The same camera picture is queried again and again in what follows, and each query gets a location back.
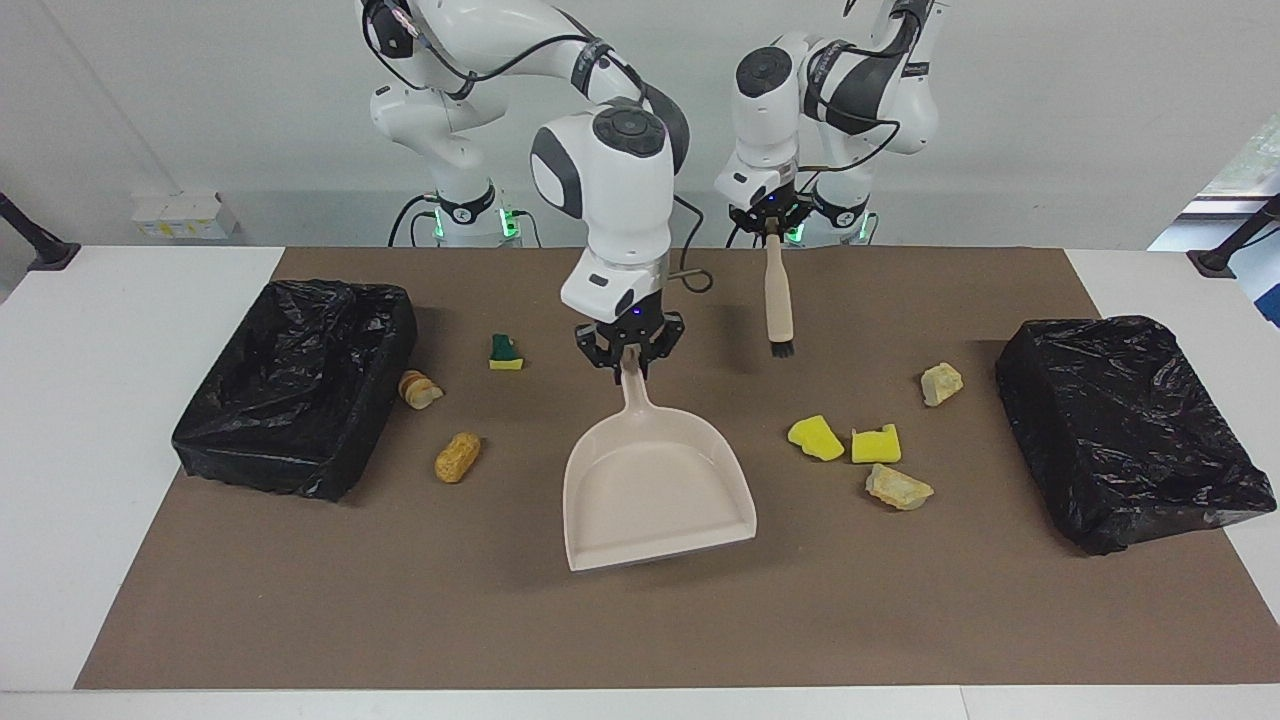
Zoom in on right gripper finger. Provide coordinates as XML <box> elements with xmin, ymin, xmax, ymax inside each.
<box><xmin>574</xmin><ymin>322</ymin><xmax>628</xmax><ymax>387</ymax></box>
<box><xmin>638</xmin><ymin>312</ymin><xmax>687</xmax><ymax>383</ymax></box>

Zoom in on beige brush black bristles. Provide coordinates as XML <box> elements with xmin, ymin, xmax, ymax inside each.
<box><xmin>764</xmin><ymin>232</ymin><xmax>796</xmax><ymax>360</ymax></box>

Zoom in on beige plastic dustpan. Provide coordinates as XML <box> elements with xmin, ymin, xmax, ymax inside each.
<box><xmin>562</xmin><ymin>347</ymin><xmax>758</xmax><ymax>573</ymax></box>

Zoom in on yellow sponge wedge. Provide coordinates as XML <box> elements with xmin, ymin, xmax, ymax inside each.
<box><xmin>787</xmin><ymin>414</ymin><xmax>846</xmax><ymax>463</ymax></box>

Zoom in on yellow notched sponge piece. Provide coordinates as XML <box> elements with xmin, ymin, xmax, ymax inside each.
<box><xmin>851</xmin><ymin>423</ymin><xmax>902</xmax><ymax>465</ymax></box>

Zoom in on pale lumpy foam chunk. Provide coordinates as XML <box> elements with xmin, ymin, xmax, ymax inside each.
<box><xmin>865</xmin><ymin>463</ymin><xmax>935</xmax><ymax>512</ymax></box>

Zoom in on black bag-lined bin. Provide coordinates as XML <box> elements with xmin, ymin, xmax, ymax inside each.
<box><xmin>995</xmin><ymin>315</ymin><xmax>1278</xmax><ymax>557</ymax></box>
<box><xmin>171</xmin><ymin>279</ymin><xmax>419</xmax><ymax>503</ymax></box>

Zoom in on brown toy bread roll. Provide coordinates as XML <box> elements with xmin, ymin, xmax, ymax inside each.
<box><xmin>433</xmin><ymin>431</ymin><xmax>483</xmax><ymax>485</ymax></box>

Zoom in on brown table mat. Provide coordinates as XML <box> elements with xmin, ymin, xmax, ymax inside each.
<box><xmin>74</xmin><ymin>246</ymin><xmax>1280</xmax><ymax>691</ymax></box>

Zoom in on black table clamp stand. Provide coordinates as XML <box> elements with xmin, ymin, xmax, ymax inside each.
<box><xmin>0</xmin><ymin>190</ymin><xmax>82</xmax><ymax>273</ymax></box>
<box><xmin>1187</xmin><ymin>193</ymin><xmax>1280</xmax><ymax>279</ymax></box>

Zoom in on glass window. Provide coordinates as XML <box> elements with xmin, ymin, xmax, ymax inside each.
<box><xmin>1196</xmin><ymin>112</ymin><xmax>1280</xmax><ymax>199</ymax></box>

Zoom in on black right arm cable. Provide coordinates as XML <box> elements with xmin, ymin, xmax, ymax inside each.
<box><xmin>362</xmin><ymin>0</ymin><xmax>715</xmax><ymax>295</ymax></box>

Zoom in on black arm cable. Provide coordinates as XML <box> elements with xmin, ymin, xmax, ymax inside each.
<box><xmin>800</xmin><ymin>0</ymin><xmax>921</xmax><ymax>183</ymax></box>
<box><xmin>362</xmin><ymin>0</ymin><xmax>715</xmax><ymax>295</ymax></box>

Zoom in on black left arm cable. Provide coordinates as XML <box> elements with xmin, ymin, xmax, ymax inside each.
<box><xmin>800</xmin><ymin>0</ymin><xmax>921</xmax><ymax>183</ymax></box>

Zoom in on black right base cable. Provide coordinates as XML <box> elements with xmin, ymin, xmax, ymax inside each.
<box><xmin>387</xmin><ymin>192</ymin><xmax>442</xmax><ymax>249</ymax></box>

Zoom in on white wall socket box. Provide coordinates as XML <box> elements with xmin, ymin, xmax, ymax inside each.
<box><xmin>131</xmin><ymin>192</ymin><xmax>241</xmax><ymax>241</ymax></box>

